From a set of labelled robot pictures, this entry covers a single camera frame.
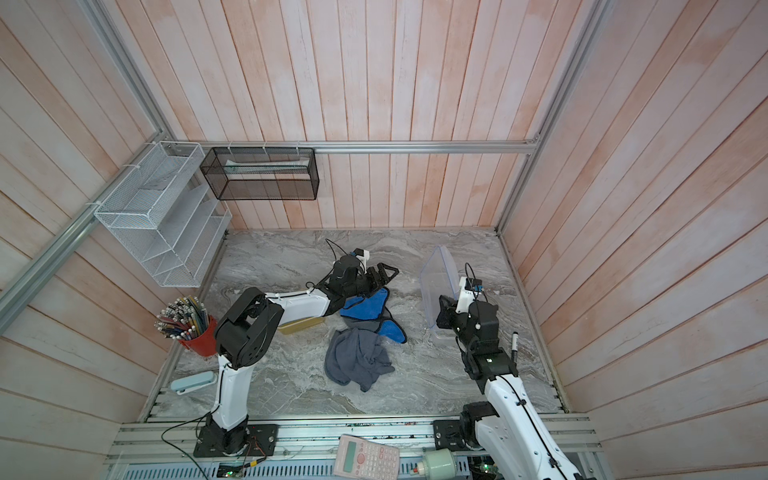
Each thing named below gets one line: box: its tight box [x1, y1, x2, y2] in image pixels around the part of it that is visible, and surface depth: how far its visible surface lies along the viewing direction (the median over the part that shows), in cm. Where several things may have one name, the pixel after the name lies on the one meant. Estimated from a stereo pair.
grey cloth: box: [324, 317, 395, 393], surface depth 85 cm
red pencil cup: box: [154, 295, 217, 357], surface depth 79 cm
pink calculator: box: [333, 434, 400, 480], surface depth 71 cm
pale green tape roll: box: [423, 448, 457, 480], surface depth 65 cm
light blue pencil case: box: [171, 371, 217, 395], surface depth 81 cm
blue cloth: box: [340, 288, 406, 344], surface depth 91 cm
